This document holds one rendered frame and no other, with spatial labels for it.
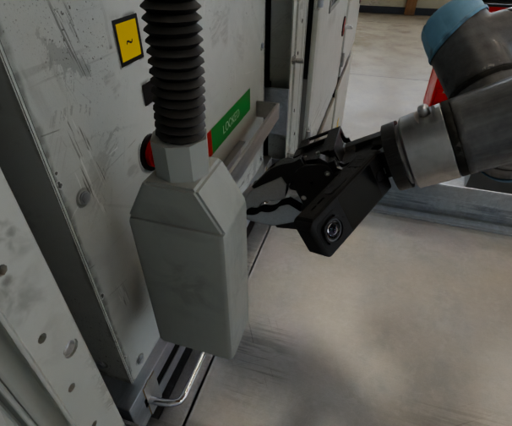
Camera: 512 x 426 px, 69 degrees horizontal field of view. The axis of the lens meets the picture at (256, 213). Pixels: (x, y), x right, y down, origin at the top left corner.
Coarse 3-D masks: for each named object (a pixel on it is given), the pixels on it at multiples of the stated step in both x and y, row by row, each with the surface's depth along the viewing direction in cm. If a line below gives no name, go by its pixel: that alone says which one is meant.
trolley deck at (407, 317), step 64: (320, 256) 65; (384, 256) 65; (448, 256) 65; (256, 320) 54; (320, 320) 54; (384, 320) 54; (448, 320) 54; (256, 384) 47; (320, 384) 47; (384, 384) 47; (448, 384) 47
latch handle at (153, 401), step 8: (200, 352) 45; (200, 360) 44; (200, 368) 43; (192, 376) 42; (192, 384) 42; (184, 392) 41; (152, 400) 40; (160, 400) 40; (168, 400) 40; (176, 400) 40; (184, 400) 40
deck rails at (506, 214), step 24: (288, 192) 80; (408, 192) 74; (432, 192) 72; (456, 192) 71; (480, 192) 69; (408, 216) 73; (432, 216) 73; (456, 216) 73; (480, 216) 72; (504, 216) 71
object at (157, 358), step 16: (256, 176) 71; (160, 352) 42; (176, 352) 46; (144, 368) 40; (160, 368) 42; (112, 384) 39; (128, 384) 39; (144, 384) 39; (160, 384) 43; (128, 400) 37; (144, 400) 39; (128, 416) 37; (144, 416) 40
